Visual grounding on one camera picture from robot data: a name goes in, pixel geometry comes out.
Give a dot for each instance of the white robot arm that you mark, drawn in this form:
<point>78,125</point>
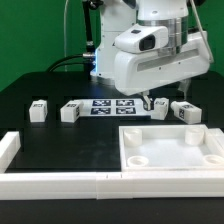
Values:
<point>117,16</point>

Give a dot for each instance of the white square tabletop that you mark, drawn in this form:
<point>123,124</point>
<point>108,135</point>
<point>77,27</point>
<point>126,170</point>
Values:
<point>170,148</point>

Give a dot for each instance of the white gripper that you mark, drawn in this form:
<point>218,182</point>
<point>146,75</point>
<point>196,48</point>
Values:
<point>136,73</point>

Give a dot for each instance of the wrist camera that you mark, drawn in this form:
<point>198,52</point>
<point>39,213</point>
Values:
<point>139,38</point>

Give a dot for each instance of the white fence wall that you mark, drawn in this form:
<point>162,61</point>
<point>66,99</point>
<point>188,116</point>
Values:
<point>102,185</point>

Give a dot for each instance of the AprilTag base sheet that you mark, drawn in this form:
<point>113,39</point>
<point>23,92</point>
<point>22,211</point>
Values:
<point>113,108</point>

